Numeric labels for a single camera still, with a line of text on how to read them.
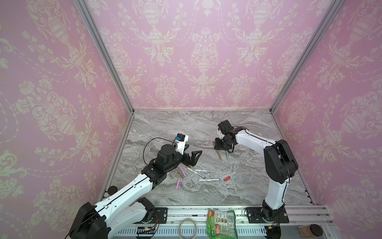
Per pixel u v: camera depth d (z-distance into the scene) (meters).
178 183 0.84
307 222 0.73
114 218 0.43
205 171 0.90
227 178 0.87
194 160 0.67
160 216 0.74
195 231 0.70
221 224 0.70
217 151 0.97
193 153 0.66
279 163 0.50
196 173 0.87
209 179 0.85
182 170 0.89
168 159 0.58
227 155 0.95
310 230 0.63
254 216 0.73
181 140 0.65
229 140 0.72
